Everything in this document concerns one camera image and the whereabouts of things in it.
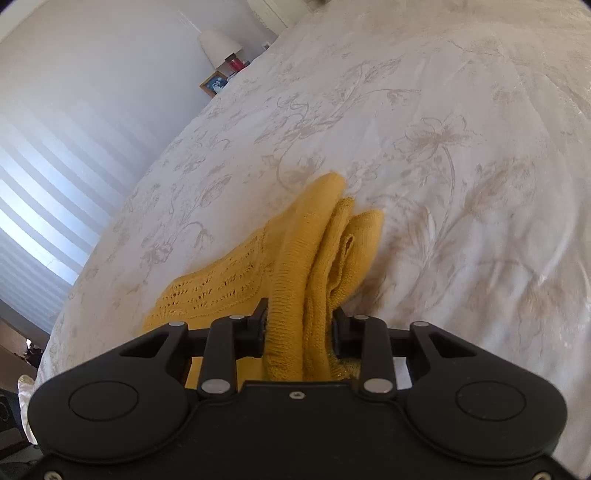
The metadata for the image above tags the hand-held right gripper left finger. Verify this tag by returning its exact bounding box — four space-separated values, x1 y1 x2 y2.
119 298 269 401

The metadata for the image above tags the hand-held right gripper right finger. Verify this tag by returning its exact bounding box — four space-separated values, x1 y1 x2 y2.
333 308 478 401

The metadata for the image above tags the yellow knit sweater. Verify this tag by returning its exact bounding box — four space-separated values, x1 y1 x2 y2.
141 172 386 391

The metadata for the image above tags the cream floral bedspread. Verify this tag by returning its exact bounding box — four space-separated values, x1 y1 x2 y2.
18 0 591 462

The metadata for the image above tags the white sheer curtain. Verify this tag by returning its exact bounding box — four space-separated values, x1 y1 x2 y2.
0 92 155 335

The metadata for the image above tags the dark object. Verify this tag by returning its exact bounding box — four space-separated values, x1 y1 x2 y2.
0 389 28 459

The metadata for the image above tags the cream table lamp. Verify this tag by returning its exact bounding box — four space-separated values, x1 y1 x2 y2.
198 30 243 65

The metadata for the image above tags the cream tufted headboard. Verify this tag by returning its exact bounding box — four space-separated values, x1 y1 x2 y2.
247 0 308 35

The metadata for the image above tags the wooden picture frame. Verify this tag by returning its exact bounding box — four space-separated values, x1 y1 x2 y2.
199 71 230 98

